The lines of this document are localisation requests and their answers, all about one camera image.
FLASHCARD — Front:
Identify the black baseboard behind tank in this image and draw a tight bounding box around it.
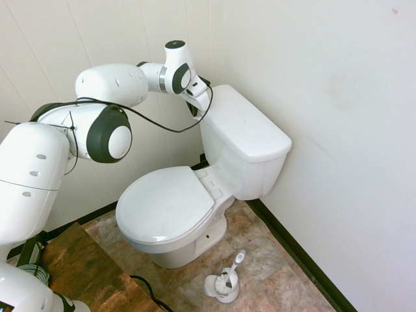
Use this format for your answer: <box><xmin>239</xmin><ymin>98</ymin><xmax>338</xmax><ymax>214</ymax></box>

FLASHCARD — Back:
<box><xmin>244</xmin><ymin>197</ymin><xmax>359</xmax><ymax>312</ymax></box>

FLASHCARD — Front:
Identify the white toilet tank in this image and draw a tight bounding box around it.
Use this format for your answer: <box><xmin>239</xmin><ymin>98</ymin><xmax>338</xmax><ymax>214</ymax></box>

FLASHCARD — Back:
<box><xmin>199</xmin><ymin>120</ymin><xmax>289</xmax><ymax>201</ymax></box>

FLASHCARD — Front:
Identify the black baseboard beside toilet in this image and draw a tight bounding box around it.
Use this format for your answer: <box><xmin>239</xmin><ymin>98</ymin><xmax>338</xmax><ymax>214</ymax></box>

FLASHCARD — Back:
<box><xmin>6</xmin><ymin>199</ymin><xmax>120</xmax><ymax>261</ymax></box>

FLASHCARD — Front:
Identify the white toilet brush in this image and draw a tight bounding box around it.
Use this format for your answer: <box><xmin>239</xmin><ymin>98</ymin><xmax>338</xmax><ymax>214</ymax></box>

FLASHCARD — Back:
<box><xmin>214</xmin><ymin>249</ymin><xmax>247</xmax><ymax>292</ymax></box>

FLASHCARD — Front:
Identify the white toilet tank lid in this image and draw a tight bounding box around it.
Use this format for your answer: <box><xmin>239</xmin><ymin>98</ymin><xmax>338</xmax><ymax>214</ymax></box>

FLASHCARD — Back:
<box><xmin>203</xmin><ymin>84</ymin><xmax>293</xmax><ymax>164</ymax></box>

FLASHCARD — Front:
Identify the black floor cable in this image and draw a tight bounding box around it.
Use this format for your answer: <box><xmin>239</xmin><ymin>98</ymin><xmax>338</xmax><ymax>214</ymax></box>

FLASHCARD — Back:
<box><xmin>129</xmin><ymin>274</ymin><xmax>174</xmax><ymax>312</ymax></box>

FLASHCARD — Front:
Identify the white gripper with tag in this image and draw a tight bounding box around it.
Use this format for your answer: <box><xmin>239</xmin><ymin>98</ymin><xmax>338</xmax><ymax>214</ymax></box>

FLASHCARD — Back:
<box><xmin>185</xmin><ymin>83</ymin><xmax>214</xmax><ymax>118</ymax></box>

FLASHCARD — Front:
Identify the white toilet seat lid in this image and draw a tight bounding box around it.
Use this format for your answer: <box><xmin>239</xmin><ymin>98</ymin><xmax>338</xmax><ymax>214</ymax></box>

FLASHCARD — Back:
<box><xmin>114</xmin><ymin>165</ymin><xmax>217</xmax><ymax>244</ymax></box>

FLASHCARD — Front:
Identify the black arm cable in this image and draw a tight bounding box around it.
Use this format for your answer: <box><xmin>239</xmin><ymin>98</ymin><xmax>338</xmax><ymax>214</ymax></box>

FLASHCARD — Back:
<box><xmin>5</xmin><ymin>84</ymin><xmax>215</xmax><ymax>176</ymax></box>

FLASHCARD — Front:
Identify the white toilet bowl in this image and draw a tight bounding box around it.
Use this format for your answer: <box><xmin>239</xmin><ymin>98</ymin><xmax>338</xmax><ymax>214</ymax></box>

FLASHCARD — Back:
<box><xmin>119</xmin><ymin>166</ymin><xmax>236</xmax><ymax>269</ymax></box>

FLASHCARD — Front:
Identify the white toilet brush holder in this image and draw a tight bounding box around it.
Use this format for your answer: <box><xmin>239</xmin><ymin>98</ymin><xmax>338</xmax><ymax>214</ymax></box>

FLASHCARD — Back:
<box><xmin>204</xmin><ymin>267</ymin><xmax>241</xmax><ymax>304</ymax></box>

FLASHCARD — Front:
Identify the gray coiled cable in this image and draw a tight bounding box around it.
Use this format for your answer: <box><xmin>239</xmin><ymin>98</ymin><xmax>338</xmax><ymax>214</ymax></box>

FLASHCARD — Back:
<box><xmin>15</xmin><ymin>263</ymin><xmax>50</xmax><ymax>288</ymax></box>

